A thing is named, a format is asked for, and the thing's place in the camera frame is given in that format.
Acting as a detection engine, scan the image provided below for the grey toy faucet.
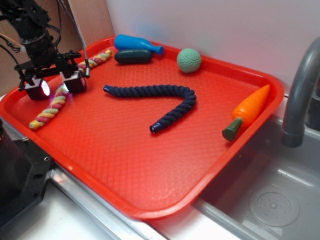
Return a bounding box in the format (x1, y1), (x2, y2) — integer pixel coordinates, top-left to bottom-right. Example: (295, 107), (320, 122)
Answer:
(281, 38), (320, 148)

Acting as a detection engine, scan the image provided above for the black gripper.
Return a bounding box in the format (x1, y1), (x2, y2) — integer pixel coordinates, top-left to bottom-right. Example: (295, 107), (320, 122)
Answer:
(14, 37), (87, 101)

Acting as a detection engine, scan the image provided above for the brown cardboard panel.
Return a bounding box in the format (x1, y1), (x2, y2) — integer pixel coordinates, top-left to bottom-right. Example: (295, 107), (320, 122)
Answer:
(0, 0), (114, 96)

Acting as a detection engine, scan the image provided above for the red plastic tray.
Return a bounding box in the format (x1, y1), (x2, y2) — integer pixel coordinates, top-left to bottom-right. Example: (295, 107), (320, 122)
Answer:
(0, 46), (284, 220)

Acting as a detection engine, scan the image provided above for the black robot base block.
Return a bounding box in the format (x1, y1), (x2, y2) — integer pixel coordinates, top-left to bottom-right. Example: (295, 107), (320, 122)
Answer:
(0, 121), (53, 232)

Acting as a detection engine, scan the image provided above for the dark green capsule toy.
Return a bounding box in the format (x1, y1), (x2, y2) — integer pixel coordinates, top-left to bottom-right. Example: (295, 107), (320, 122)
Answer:
(114, 49), (153, 64)

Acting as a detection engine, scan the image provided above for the grey toy sink basin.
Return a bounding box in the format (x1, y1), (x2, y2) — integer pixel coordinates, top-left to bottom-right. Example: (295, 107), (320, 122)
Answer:
(194, 117), (320, 240)

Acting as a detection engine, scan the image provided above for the multicolored twisted rope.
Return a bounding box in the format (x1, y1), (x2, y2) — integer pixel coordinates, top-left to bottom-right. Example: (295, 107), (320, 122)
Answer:
(28, 48), (113, 130)

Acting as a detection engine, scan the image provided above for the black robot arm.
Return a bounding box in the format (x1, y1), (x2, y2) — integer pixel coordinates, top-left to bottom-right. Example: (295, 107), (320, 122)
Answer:
(0, 0), (90, 100)

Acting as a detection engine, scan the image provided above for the green dimpled ball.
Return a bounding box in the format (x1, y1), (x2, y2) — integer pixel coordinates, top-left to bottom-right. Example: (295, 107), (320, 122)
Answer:
(177, 48), (202, 74)

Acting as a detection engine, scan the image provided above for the orange toy carrot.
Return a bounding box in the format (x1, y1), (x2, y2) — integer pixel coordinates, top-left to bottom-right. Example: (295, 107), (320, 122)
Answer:
(222, 84), (271, 141)

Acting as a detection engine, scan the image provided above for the blue toy bowling pin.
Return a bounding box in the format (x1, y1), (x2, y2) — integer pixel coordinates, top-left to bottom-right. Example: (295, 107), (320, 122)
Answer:
(114, 34), (165, 55)

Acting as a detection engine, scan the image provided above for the grey braided cable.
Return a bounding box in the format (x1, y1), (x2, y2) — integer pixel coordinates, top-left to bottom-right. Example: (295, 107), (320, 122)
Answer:
(56, 0), (91, 79)

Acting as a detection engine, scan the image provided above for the dark blue twisted rope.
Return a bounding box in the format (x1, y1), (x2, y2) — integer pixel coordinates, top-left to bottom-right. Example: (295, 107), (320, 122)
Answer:
(102, 83), (198, 134)

